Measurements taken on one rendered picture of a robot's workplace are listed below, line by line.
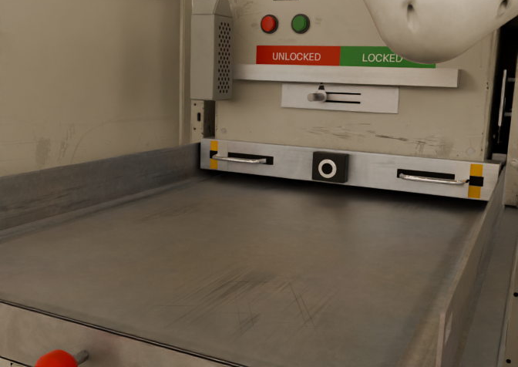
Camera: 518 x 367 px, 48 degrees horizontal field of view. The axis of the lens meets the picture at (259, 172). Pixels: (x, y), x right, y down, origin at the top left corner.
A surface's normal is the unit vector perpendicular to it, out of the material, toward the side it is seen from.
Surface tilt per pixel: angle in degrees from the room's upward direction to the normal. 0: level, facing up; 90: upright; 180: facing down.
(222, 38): 90
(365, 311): 0
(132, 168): 90
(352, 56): 90
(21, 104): 90
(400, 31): 118
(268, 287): 0
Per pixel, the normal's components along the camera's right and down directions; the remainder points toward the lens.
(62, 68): 0.74, 0.14
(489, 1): 0.29, 0.40
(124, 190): 0.90, 0.10
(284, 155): -0.44, 0.14
